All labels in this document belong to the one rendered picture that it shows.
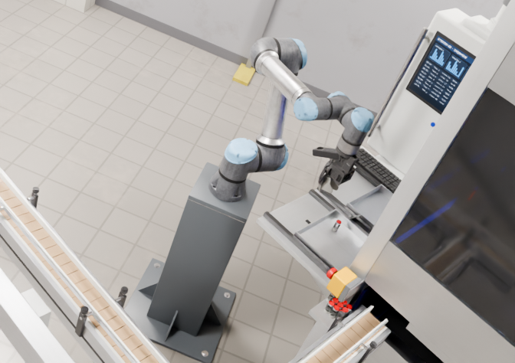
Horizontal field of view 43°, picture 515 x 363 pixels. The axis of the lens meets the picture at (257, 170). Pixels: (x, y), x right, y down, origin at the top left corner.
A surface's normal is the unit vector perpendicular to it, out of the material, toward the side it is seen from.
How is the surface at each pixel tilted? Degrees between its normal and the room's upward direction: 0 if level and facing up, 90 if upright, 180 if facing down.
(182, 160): 0
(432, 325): 90
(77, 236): 0
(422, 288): 90
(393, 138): 90
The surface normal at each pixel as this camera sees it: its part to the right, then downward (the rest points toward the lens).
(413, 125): -0.68, 0.26
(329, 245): 0.32, -0.74
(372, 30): -0.23, 0.54
